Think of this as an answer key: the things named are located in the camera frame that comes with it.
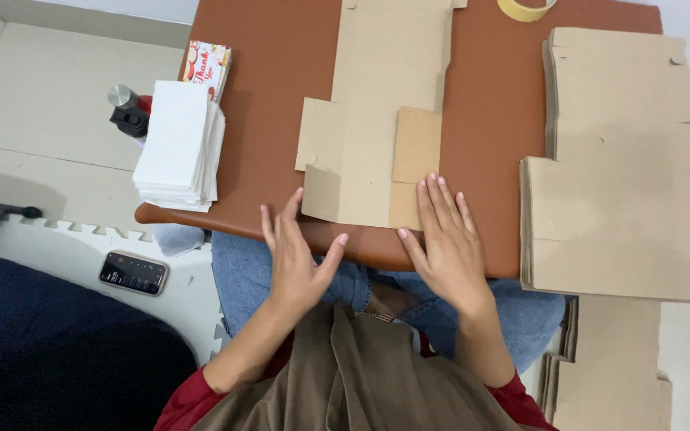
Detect person's right hand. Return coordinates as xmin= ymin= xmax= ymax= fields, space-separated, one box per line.
xmin=397 ymin=173 xmax=496 ymax=318

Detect person's left hand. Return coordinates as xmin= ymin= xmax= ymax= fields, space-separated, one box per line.
xmin=260 ymin=187 xmax=349 ymax=310

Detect brown cardboard box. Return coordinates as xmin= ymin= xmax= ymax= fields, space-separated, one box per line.
xmin=295 ymin=0 xmax=469 ymax=232

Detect person's blue jeans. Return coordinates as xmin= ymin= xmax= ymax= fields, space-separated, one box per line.
xmin=211 ymin=230 xmax=567 ymax=376

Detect clear plastic bag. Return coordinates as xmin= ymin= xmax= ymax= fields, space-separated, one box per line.
xmin=152 ymin=223 xmax=207 ymax=257

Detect person's brown scarf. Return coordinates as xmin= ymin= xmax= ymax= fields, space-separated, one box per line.
xmin=191 ymin=301 xmax=528 ymax=431

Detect black smartphone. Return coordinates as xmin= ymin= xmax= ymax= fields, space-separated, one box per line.
xmin=98 ymin=250 xmax=170 ymax=298

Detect stack of white paper sheets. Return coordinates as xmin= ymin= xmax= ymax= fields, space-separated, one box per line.
xmin=132 ymin=80 xmax=227 ymax=214

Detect person's red shirt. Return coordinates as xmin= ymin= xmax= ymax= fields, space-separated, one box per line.
xmin=153 ymin=330 xmax=559 ymax=431

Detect stack of flat cardboard sheets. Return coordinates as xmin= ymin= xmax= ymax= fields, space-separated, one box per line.
xmin=537 ymin=296 xmax=675 ymax=431
xmin=519 ymin=26 xmax=690 ymax=305

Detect white foam puzzle mat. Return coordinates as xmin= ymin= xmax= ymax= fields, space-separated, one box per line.
xmin=0 ymin=214 xmax=233 ymax=367

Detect stack of printed cards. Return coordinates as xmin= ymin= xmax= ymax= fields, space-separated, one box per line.
xmin=181 ymin=40 xmax=233 ymax=104

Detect red bottle with steel cap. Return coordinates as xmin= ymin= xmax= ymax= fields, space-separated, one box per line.
xmin=107 ymin=84 xmax=154 ymax=142

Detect dark blue cushion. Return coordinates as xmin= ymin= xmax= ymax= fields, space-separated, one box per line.
xmin=0 ymin=250 xmax=200 ymax=431

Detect beige tape roll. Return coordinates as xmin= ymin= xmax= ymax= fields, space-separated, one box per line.
xmin=496 ymin=0 xmax=558 ymax=24

